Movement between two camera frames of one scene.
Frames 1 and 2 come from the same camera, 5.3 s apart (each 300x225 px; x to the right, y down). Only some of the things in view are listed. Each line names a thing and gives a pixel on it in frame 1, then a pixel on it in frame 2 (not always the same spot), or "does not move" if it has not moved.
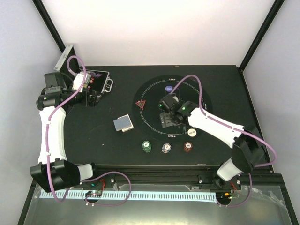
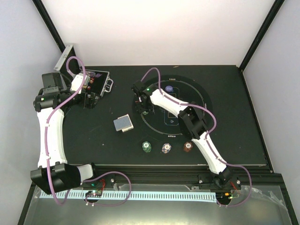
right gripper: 166,121 to 140,108
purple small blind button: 168,88 does not move
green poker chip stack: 146,146 does not move
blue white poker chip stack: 166,148 does not move
